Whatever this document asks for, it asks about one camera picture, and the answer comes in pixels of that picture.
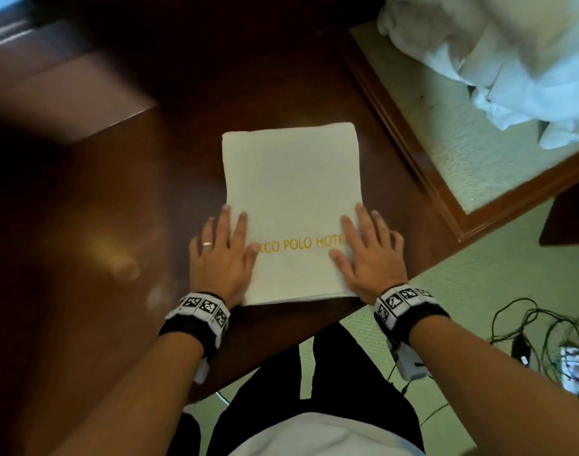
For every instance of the person's right little finger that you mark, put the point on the person's right little finger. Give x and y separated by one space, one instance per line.
396 243

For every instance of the white towel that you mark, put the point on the white towel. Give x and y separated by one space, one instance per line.
291 185

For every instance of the black wristband with marker tiles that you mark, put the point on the black wristband with marker tiles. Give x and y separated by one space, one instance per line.
199 313
408 308

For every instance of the wooden framed bed base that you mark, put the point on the wooden framed bed base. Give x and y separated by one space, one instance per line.
441 151

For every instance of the person's black trousers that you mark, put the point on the person's black trousers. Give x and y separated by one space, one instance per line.
327 375

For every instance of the person's right forearm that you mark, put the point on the person's right forearm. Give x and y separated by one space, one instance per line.
498 394

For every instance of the white power strip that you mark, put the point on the white power strip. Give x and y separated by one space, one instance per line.
576 368

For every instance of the person's right hand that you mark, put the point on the person's right hand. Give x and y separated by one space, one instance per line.
377 268

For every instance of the pile of white bedding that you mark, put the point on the pile of white bedding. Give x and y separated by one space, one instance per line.
507 52

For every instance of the person's left little finger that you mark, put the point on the person's left little finger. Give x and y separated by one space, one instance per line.
195 250

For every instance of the person's white shirt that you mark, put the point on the person's white shirt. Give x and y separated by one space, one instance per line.
318 439

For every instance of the black power adapter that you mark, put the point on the black power adapter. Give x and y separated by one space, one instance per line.
522 351

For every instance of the person's left hand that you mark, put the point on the person's left hand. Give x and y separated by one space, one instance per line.
220 270

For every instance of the person's left forearm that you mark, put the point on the person's left forearm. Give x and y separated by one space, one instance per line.
128 403

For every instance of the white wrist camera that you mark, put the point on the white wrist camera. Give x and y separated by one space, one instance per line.
202 371
413 363

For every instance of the person's left thumb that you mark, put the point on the person's left thumb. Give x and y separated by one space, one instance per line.
251 257

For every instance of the dark wooden furniture piece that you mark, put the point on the dark wooden furniture piece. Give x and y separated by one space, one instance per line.
569 218

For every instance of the person's right middle finger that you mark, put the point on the person's right middle finger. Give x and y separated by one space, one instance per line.
363 222

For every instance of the person's left middle finger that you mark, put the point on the person's left middle finger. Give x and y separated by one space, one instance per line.
223 225

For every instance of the person's right thumb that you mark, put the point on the person's right thumb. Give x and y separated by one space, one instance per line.
342 264

